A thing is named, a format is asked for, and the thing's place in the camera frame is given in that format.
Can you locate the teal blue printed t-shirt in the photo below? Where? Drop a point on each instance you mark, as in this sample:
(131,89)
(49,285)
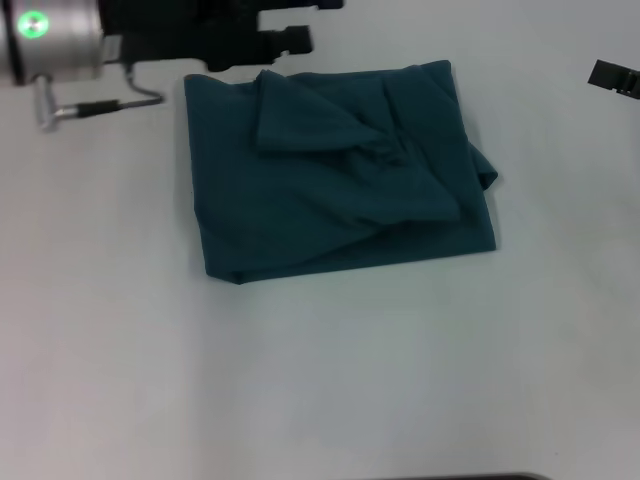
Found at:
(325,175)

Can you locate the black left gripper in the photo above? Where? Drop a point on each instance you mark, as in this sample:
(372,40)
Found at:
(175,30)

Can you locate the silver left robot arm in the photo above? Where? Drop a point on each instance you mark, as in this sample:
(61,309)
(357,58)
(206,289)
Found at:
(55,40)

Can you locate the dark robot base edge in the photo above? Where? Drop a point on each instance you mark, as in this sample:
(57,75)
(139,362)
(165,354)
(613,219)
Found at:
(460,477)

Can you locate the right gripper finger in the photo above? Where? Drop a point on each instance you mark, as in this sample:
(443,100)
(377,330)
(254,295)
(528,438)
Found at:
(612,75)

